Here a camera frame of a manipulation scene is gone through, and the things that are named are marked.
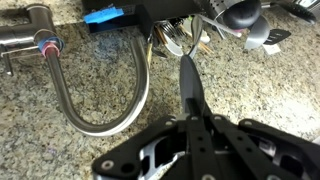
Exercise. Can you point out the stainless gooseneck faucet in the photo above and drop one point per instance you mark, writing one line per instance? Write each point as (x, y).
(36, 18)

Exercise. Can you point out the silver fork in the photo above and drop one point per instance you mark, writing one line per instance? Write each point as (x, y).
(171, 28)

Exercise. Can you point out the black sink caddy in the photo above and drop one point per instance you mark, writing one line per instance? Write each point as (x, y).
(160, 8)

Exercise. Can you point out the black slotted turner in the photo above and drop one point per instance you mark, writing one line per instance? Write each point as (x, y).
(278, 35)

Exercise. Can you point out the pink rubber band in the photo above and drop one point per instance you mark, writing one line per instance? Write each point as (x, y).
(50, 50)

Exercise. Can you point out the grey spatula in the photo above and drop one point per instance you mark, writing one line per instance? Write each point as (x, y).
(191, 80)

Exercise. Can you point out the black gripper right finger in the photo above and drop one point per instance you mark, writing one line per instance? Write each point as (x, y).
(260, 153)

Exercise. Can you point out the blue sponge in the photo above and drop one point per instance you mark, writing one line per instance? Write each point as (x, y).
(103, 15)

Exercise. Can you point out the black perforated skimmer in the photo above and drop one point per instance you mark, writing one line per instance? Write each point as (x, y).
(301, 13)

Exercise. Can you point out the white paper tag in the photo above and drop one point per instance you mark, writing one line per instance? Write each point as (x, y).
(271, 49)

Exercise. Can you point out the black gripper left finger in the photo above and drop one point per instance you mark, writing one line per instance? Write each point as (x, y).
(150, 146)

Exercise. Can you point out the silver spoon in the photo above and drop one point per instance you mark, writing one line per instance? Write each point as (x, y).
(175, 45)

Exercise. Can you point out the wooden utensil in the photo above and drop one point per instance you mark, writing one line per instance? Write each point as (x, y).
(161, 35)

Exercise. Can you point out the blue rubber band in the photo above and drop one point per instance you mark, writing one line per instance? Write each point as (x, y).
(59, 40)

